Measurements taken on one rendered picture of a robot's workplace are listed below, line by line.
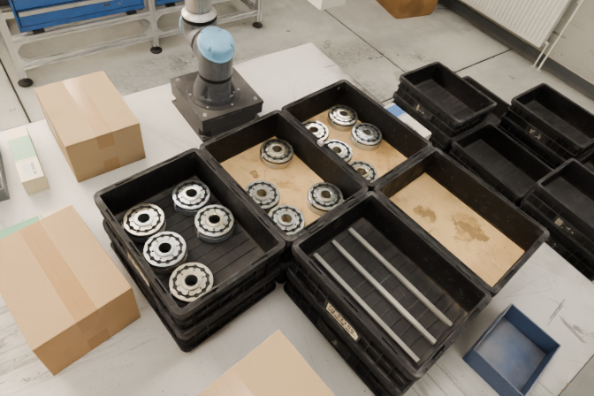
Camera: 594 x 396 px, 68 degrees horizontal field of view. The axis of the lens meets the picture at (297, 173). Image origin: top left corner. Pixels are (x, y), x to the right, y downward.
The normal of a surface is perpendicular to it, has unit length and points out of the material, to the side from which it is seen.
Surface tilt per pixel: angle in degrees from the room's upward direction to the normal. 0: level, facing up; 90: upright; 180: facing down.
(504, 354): 0
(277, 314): 0
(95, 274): 0
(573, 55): 90
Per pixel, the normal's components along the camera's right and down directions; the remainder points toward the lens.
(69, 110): 0.13, -0.66
